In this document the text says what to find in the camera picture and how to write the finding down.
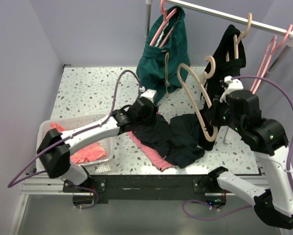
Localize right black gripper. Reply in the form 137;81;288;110
204;94;244;133

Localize dark navy shorts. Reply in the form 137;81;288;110
133;114;205;168

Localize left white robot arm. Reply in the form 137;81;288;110
37;97;158;192

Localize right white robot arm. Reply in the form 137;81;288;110
203;90;293;230

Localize pink folded shorts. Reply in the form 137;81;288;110
127;111;175;172

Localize green hanging shorts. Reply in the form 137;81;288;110
136;6;190;103

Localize black hanging shorts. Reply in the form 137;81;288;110
197;23;247;151

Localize beige hanger with black shorts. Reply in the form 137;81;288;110
233;13;252;59

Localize empty pink hanger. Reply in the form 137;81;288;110
250;23;293;95

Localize pink hanger with green shorts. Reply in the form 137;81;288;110
149;0;179;47

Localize coral pink patterned garment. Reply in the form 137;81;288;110
49;122;107;165

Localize white plastic laundry basket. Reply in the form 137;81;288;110
37;113;116;173

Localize metal clothes rack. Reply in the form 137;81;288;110
144;0;293;145

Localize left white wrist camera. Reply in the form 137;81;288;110
138;86;157;103

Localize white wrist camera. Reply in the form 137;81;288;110
220;76;244;103
138;86;157;103

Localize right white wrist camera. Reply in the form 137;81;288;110
220;76;244;103

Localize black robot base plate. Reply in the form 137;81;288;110
63;174;236;204

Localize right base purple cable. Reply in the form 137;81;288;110
182;199;253;220

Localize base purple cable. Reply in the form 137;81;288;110
72;185;99;210
182;199;253;220

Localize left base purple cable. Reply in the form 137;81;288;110
72;185;99;210

